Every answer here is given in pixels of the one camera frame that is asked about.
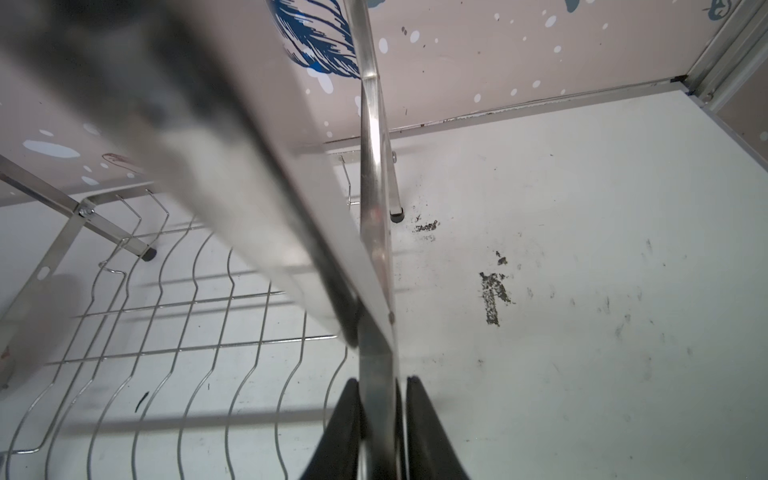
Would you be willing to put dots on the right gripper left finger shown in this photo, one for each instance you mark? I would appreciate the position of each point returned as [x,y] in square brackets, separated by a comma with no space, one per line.
[337,453]

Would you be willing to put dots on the steel two-tier dish rack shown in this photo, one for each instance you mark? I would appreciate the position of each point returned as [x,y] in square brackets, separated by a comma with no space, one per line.
[202,96]

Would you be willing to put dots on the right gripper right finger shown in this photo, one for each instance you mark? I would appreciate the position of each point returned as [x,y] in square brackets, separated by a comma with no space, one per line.
[430,454]

